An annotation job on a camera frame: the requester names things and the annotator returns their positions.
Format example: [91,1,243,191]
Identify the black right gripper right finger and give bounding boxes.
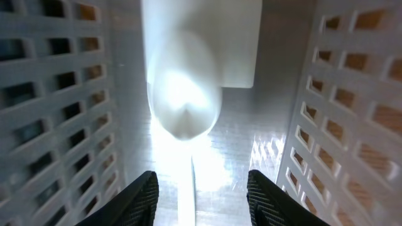
[247,169,329,226]

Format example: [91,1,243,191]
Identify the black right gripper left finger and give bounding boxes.
[77,171,159,226]

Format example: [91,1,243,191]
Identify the white plastic spoon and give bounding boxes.
[141,0,222,225]

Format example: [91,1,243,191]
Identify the clear plastic basket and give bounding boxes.
[1,0,401,225]

